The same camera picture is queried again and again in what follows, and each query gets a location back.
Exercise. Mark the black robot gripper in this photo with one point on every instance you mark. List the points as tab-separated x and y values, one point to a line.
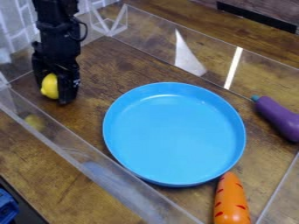
55	54

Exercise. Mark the blue plastic object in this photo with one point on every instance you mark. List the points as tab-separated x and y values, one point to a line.
9	207

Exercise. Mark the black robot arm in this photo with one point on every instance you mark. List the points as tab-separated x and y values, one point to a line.
57	11

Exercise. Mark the orange toy carrot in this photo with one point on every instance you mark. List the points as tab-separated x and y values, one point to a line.
232	205

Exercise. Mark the yellow lemon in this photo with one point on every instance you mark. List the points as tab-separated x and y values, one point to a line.
50	89

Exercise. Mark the blue round tray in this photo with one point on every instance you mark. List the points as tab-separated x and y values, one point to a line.
174	133

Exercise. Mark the purple toy eggplant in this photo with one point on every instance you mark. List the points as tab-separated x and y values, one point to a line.
281	117

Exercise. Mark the clear acrylic enclosure wall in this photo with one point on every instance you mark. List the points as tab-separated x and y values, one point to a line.
144	42

